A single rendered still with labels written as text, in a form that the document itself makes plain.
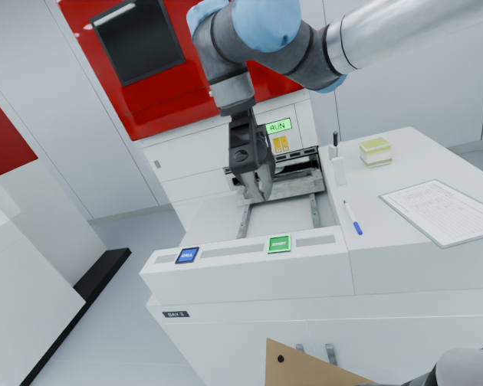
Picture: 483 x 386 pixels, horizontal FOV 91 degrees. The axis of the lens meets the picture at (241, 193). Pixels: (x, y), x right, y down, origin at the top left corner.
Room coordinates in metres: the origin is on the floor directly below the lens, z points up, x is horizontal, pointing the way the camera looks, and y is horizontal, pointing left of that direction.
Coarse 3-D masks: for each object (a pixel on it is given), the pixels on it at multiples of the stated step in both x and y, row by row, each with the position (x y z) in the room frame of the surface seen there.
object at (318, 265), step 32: (160, 256) 0.59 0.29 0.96; (224, 256) 0.49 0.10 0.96; (256, 256) 0.45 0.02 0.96; (288, 256) 0.41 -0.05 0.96; (320, 256) 0.39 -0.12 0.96; (160, 288) 0.54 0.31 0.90; (192, 288) 0.50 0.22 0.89; (224, 288) 0.47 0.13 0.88; (256, 288) 0.44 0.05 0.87; (288, 288) 0.42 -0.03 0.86; (320, 288) 0.39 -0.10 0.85; (352, 288) 0.37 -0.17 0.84
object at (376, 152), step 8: (360, 144) 0.70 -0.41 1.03; (368, 144) 0.68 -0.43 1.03; (376, 144) 0.66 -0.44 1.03; (384, 144) 0.64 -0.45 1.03; (392, 144) 0.63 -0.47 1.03; (360, 152) 0.70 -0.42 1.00; (368, 152) 0.65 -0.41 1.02; (376, 152) 0.64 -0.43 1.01; (384, 152) 0.63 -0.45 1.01; (368, 160) 0.65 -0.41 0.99; (376, 160) 0.64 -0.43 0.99; (384, 160) 0.63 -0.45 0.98; (392, 160) 0.63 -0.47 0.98
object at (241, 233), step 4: (248, 204) 0.90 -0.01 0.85; (252, 204) 0.93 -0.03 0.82; (248, 208) 0.87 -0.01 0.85; (244, 212) 0.85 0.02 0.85; (248, 212) 0.85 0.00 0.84; (244, 216) 0.82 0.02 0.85; (248, 216) 0.84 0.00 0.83; (244, 220) 0.79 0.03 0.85; (248, 220) 0.82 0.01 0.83; (240, 224) 0.77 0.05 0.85; (244, 224) 0.76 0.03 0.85; (240, 228) 0.75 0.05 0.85; (244, 228) 0.75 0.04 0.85; (240, 232) 0.72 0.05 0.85; (244, 232) 0.73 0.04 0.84; (240, 236) 0.70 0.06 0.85; (244, 236) 0.72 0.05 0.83
